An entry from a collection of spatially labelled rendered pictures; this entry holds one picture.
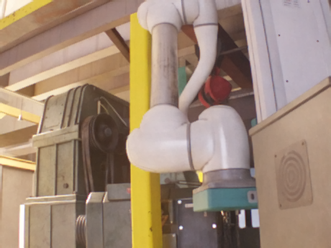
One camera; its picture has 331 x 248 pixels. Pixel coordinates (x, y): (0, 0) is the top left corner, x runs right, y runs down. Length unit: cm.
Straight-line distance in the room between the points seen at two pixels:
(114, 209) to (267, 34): 128
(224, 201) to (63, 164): 170
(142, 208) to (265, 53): 83
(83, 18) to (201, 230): 140
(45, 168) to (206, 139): 180
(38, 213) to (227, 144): 182
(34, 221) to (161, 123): 172
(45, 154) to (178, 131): 174
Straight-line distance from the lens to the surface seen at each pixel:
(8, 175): 692
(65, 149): 260
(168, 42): 137
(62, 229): 246
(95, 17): 217
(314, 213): 68
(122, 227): 200
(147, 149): 113
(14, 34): 289
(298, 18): 131
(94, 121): 244
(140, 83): 169
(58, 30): 237
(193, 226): 192
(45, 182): 270
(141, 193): 156
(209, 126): 111
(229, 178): 108
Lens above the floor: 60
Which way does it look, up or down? 16 degrees up
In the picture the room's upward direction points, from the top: 2 degrees counter-clockwise
